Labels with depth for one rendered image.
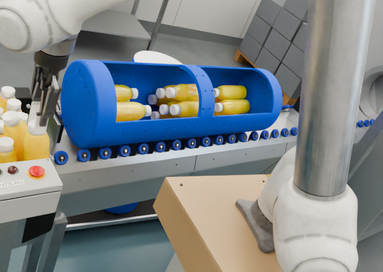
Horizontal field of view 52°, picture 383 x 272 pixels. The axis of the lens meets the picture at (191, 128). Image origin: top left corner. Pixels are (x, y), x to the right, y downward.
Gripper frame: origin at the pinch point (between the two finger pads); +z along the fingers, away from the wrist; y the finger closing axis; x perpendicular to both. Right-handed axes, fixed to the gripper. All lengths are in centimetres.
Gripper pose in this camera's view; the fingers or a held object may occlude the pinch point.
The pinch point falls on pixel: (38, 118)
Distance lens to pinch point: 108.6
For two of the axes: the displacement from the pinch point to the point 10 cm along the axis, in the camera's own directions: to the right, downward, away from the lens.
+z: -3.6, 7.9, 5.0
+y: -5.2, -6.2, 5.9
